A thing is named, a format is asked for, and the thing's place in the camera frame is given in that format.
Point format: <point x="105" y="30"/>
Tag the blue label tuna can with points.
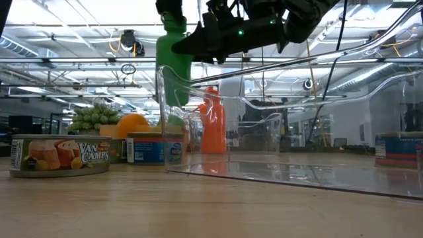
<point x="396" y="148"/>
<point x="143" y="150"/>

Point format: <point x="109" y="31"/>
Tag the orange water bottle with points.
<point x="214" y="132"/>

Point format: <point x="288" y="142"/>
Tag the silver ventilation duct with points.
<point x="26" y="51"/>
<point x="373" y="74"/>

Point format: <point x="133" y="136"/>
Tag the green grapes bunch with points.
<point x="92" y="115"/>

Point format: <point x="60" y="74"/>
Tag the round ceiling camera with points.
<point x="307" y="84"/>

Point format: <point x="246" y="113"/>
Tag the green water bottle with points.
<point x="173" y="66"/>

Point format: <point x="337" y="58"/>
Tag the clear plastic bin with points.
<point x="330" y="180"/>

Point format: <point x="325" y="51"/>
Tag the black ceiling device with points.
<point x="385" y="36"/>
<point x="129" y="39"/>

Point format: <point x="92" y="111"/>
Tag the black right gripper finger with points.
<point x="211" y="58"/>
<point x="191" y="43"/>

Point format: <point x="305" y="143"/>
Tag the yellow pole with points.
<point x="313" y="82"/>

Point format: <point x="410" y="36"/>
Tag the black monitor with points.
<point x="24" y="124"/>

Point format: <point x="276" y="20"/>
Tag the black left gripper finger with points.
<point x="168" y="8"/>

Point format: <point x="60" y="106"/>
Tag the orange toy fruit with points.
<point x="132" y="124"/>

